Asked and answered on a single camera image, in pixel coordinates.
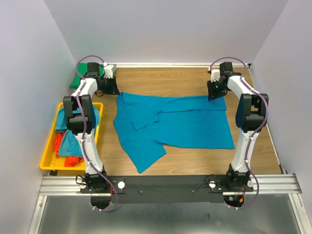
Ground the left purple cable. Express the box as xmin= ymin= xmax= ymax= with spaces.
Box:
xmin=75 ymin=55 xmax=119 ymax=214

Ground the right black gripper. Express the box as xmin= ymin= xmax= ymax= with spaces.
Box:
xmin=205 ymin=78 xmax=226 ymax=101

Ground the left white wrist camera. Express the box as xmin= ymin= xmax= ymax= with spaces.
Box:
xmin=103 ymin=64 xmax=117 ymax=78

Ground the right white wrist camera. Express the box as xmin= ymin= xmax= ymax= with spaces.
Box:
xmin=211 ymin=69 xmax=220 ymax=82

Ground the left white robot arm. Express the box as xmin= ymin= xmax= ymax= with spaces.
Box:
xmin=63 ymin=62 xmax=117 ymax=194

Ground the aluminium frame rail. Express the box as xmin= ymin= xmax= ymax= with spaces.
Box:
xmin=29 ymin=174 xmax=312 ymax=234

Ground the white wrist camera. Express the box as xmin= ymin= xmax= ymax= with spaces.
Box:
xmin=103 ymin=64 xmax=117 ymax=78
xmin=211 ymin=69 xmax=220 ymax=82

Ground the folded green t shirt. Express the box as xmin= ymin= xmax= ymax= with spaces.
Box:
xmin=69 ymin=63 xmax=88 ymax=89

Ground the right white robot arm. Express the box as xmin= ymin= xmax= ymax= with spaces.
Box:
xmin=207 ymin=62 xmax=269 ymax=192

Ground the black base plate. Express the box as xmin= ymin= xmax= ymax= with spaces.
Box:
xmin=76 ymin=175 xmax=254 ymax=209

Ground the yellow plastic bin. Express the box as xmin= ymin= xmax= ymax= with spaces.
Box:
xmin=39 ymin=101 xmax=104 ymax=171

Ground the teal t shirt in bin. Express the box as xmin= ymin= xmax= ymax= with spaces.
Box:
xmin=55 ymin=104 xmax=101 ymax=157

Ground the orange t shirt in bin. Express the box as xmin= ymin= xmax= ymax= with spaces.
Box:
xmin=53 ymin=132 xmax=84 ymax=167

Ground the blue t shirt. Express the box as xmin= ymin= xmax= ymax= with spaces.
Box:
xmin=113 ymin=92 xmax=234 ymax=174

